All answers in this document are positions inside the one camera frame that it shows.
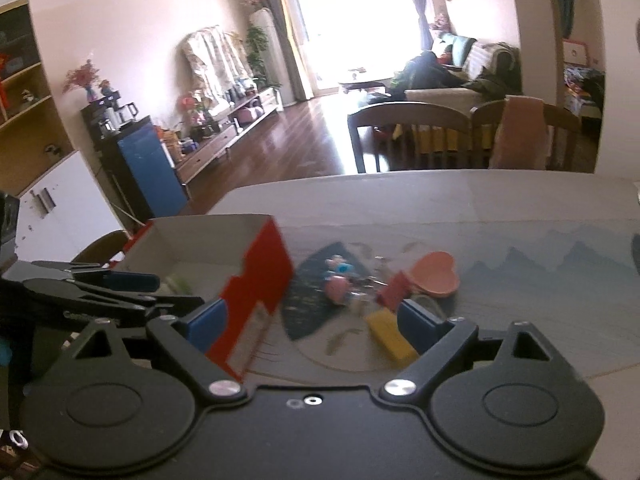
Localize red flowers in blue vase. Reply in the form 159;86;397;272
62;57;101;103

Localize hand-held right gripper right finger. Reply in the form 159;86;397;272
382;299;553;398

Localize oval coffee table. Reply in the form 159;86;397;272
339;67;393;95

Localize red cardboard box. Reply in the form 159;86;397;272
120;214;296;383

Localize dark grey curtain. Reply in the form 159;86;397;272
262;0;313;103

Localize pink cloth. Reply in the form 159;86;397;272
489;95;548;170

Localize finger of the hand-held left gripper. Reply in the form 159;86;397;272
22;277;206;323
31;259;161;293

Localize dark clothes pile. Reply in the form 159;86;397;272
387;50;471;98

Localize printed table mat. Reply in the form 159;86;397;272
245;215;640;376

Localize black coffee machine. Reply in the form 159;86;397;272
82;90;138;136

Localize white cabinet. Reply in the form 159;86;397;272
15;150;126;261

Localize low wooden TV cabinet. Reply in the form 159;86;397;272
172;85;285;183

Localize beige sofa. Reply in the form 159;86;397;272
404;32;523;111

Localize green blanket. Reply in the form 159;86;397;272
465;42;522;98

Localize green potted plant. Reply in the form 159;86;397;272
244;25;271;88

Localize pink heart-shaped dish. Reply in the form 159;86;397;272
407;251;461;298

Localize wooden bookshelf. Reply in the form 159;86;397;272
0;0;76;196

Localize floral cloth cover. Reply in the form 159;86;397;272
181;25;253;103

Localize red flower pot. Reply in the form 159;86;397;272
177;91;216;133

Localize blue and black cabinet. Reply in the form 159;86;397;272
95;115;190;221

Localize wooden dining chair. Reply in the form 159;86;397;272
470;95;583;171
347;101;473;173

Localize red binder clip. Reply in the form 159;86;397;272
375;257;413;311

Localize pink doll keychain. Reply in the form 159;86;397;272
322;272;361;308

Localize yellow box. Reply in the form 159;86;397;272
364;310;420;363

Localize dark wooden chair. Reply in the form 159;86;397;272
70;230;131;266

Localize white standing air conditioner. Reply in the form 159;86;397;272
249;9;281;91

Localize pink framed board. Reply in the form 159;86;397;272
562;37;591;66

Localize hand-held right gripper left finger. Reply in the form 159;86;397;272
75;299;248;398

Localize purple curtain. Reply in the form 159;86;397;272
397;0;433;51

